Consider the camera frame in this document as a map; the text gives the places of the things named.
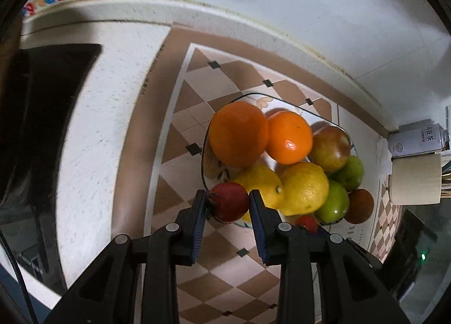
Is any black gas stove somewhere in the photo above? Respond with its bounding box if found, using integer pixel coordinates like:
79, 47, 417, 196
1, 43, 102, 294

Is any grey gas canister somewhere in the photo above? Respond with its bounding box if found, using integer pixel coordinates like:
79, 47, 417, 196
388, 123, 450, 158

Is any white tissue paper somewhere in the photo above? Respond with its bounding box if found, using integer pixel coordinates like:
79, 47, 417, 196
376, 138, 392, 182

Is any green apple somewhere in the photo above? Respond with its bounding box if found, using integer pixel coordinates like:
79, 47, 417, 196
331, 155, 365, 192
315, 180, 350, 225

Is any checkered kitchen mat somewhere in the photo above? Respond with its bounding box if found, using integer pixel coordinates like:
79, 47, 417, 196
113, 28, 407, 323

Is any wooden chopsticks bundle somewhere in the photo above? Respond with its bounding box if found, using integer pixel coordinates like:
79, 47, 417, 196
440, 171, 451, 198

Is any large yellow lemon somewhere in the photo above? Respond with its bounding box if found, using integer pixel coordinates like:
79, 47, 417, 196
279, 161, 329, 216

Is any red cherry tomato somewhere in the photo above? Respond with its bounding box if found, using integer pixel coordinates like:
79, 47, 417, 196
294, 215, 319, 234
208, 182, 250, 224

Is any dark orange bottom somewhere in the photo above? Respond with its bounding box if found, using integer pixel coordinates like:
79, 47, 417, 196
345, 189, 375, 225

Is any deer pattern oval plate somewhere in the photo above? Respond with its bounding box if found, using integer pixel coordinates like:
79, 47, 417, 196
200, 92, 358, 230

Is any orange mandarin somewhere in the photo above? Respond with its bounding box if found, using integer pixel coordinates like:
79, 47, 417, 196
266, 110, 313, 165
208, 101, 269, 168

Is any orange mandarin top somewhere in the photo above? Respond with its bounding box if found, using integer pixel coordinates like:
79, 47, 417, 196
208, 101, 269, 168

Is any beige utensil holder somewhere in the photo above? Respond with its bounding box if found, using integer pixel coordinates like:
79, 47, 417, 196
389, 154, 442, 206

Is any small yellow lemon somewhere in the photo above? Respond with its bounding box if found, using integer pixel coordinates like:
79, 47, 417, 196
232, 162, 284, 210

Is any brown red apple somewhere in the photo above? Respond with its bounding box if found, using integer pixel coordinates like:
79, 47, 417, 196
308, 126, 351, 174

